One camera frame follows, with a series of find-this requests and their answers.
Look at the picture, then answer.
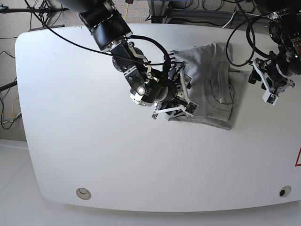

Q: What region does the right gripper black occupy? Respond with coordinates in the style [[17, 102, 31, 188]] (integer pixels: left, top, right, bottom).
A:
[[162, 82, 180, 105]]

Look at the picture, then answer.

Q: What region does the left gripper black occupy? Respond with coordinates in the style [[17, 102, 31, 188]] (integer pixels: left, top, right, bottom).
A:
[[248, 62, 286, 90]]

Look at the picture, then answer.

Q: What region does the grey T-shirt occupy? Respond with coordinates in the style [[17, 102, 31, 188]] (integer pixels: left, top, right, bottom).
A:
[[166, 42, 248, 130]]

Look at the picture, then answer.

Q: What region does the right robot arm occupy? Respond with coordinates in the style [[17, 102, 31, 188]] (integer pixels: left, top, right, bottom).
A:
[[60, 0, 188, 108]]

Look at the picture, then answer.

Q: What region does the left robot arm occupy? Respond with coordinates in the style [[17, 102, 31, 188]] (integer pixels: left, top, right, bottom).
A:
[[235, 0, 301, 95]]

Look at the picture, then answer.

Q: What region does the red triangle warning sticker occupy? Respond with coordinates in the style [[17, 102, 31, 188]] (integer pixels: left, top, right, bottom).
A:
[[295, 148, 301, 167]]

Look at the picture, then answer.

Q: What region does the right table grommet hole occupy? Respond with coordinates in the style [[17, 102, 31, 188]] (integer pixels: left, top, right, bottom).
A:
[[279, 186, 292, 197]]

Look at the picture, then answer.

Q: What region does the table grommet hole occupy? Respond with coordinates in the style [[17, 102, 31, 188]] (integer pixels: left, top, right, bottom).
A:
[[279, 186, 292, 197], [76, 188, 91, 200]]

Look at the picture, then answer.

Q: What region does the left table grommet hole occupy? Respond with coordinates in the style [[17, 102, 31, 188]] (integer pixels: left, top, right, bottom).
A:
[[76, 188, 91, 200]]

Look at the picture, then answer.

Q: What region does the black tripod stand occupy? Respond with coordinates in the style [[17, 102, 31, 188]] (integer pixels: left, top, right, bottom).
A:
[[0, 0, 69, 31]]

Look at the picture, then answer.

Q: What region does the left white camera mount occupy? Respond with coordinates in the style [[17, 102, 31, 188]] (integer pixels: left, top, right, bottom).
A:
[[250, 58, 296, 106]]

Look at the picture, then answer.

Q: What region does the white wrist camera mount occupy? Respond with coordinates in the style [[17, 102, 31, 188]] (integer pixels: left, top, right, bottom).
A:
[[152, 62, 198, 119]]

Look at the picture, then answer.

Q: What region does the white cable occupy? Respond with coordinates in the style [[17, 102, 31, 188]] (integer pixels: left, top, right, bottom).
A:
[[221, 9, 238, 29]]

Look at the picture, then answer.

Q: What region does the aluminium frame stand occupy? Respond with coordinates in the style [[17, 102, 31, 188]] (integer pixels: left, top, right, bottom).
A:
[[148, 0, 259, 26]]

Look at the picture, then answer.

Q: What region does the black floor cables left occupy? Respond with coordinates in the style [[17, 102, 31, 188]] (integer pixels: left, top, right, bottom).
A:
[[0, 51, 22, 130]]

